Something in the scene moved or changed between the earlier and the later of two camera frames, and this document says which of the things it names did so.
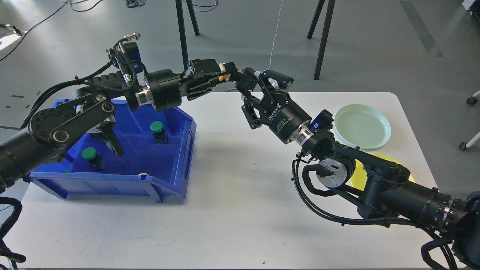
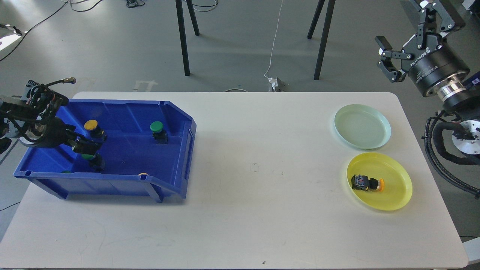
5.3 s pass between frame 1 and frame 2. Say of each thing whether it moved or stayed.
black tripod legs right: stayed
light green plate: stayed
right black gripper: moved
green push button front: stayed
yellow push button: moved
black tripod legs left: stayed
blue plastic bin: stayed
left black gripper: moved
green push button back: stayed
